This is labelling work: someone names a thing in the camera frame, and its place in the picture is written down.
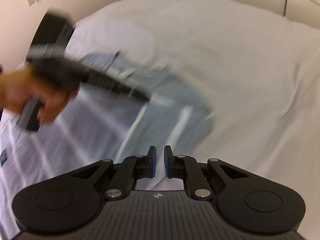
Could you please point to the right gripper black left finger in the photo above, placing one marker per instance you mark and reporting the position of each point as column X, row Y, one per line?
column 132, row 169

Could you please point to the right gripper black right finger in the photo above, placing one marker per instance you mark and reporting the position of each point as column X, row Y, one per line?
column 186, row 168

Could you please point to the grey white striped shirt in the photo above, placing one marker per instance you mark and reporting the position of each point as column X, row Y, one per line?
column 98, row 124

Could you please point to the person's left hand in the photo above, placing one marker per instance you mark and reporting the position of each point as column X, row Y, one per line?
column 17, row 87

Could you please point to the white bed duvet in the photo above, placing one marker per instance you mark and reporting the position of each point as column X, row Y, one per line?
column 258, row 72

